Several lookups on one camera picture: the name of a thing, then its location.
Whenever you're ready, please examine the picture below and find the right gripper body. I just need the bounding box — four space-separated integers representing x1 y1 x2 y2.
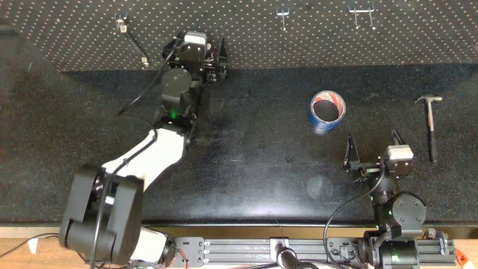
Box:
342 159 386 185

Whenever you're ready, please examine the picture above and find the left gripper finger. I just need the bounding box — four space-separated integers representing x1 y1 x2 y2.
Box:
217 36 229 72

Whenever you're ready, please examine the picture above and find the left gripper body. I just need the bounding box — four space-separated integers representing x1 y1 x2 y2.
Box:
203 58 229 85

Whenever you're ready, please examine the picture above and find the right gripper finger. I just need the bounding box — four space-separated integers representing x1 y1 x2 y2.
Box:
391 129 406 148
343 133 361 170

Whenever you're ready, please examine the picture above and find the hammer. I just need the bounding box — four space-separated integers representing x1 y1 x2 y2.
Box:
415 93 444 164

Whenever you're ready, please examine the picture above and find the roll of blue tape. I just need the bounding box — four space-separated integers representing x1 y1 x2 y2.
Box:
308 90 347 132

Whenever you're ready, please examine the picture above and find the wrench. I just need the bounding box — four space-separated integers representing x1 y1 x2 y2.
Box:
115 18 151 69

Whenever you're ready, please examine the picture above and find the black pegboard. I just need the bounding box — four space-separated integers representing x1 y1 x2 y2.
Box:
0 0 478 72

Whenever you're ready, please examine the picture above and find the orange and white tool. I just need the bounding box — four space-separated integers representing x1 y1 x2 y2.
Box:
455 249 470 269

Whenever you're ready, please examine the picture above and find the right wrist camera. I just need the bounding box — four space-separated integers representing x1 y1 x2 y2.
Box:
384 144 415 162

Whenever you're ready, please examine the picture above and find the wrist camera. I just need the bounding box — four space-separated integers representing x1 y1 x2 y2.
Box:
183 31 209 46
384 144 415 162

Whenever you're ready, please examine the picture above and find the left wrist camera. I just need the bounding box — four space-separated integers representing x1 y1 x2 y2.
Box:
183 31 209 46

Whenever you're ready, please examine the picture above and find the black cable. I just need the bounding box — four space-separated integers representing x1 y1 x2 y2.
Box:
89 46 179 268
323 164 386 269

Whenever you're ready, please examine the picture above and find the mounting rail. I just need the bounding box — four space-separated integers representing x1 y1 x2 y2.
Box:
164 235 456 268

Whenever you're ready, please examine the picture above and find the thin black wire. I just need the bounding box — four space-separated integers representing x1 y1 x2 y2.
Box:
0 232 61 259

